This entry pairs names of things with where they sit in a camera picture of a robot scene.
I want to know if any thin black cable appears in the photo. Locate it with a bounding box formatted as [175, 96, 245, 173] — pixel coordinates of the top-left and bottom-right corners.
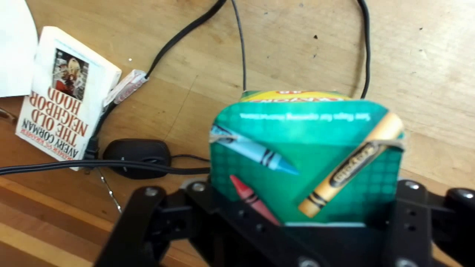
[229, 0, 249, 93]

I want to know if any thin mouse cable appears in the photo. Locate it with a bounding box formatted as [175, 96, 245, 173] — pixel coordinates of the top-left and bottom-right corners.
[169, 152, 212, 164]

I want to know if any black computer mouse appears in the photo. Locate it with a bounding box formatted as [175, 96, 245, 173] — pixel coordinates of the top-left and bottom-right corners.
[101, 137, 174, 179]

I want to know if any thick black lamp cable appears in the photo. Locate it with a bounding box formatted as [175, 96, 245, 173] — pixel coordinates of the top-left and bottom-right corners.
[0, 0, 374, 177]

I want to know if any orange handled screwdriver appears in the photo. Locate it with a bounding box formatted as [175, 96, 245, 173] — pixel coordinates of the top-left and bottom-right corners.
[95, 168, 123, 214]

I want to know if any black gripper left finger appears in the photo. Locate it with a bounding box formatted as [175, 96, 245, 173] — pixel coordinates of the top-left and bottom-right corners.
[183, 177, 235, 219]

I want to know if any green yellow crayon box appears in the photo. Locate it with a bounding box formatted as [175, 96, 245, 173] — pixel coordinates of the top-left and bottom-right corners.
[208, 87, 407, 228]

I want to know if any white paperback book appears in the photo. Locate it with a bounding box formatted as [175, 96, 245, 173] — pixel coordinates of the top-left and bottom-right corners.
[13, 25, 123, 161]

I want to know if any black cable white plug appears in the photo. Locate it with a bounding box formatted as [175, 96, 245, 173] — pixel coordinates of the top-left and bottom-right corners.
[101, 0, 227, 108]

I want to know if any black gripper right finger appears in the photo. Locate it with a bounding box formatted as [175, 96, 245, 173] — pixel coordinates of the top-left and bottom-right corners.
[387, 177, 439, 267]

